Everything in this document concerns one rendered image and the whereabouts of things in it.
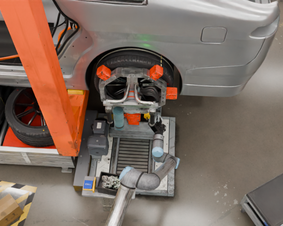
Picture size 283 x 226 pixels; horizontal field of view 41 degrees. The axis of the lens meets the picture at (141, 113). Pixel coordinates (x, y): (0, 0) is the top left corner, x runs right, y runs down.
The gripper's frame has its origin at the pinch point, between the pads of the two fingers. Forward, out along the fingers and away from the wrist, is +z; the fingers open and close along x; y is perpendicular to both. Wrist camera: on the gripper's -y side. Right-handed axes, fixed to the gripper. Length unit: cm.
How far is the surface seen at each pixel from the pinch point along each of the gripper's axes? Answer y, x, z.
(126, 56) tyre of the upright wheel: -57, 19, 17
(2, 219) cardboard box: -56, -124, -84
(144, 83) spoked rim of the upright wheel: -25.4, 7.9, 14.9
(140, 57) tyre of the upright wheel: -49, 27, 17
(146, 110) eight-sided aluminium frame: -6.4, -7.3, 4.5
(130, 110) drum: -29.9, -0.7, -10.0
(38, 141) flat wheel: -56, -92, -19
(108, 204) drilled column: 6, -61, -65
